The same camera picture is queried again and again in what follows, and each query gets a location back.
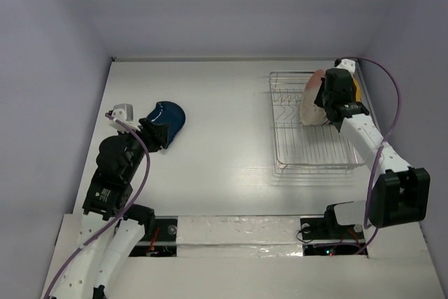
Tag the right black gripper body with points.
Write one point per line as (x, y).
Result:
(322, 99)

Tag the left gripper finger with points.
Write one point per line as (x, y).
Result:
(148, 126)
(162, 134)

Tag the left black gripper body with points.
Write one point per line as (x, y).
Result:
(150, 139)

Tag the dark blue plate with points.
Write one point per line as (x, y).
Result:
(166, 112)

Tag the pink and cream plate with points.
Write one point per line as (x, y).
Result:
(310, 113)

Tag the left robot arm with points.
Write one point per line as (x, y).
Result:
(112, 222)

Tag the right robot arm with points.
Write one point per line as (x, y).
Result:
(397, 192)

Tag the yellow plate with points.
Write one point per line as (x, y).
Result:
(357, 90)

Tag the silver foil strip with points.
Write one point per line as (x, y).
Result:
(238, 237)

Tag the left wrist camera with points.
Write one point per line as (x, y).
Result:
(120, 117)

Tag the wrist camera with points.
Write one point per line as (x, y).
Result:
(120, 117)
(346, 64)

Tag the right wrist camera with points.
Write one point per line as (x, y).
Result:
(346, 64)

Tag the wire dish rack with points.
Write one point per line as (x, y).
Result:
(300, 149)

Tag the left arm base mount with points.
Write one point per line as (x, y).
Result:
(160, 242)

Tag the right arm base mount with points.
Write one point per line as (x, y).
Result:
(318, 238)

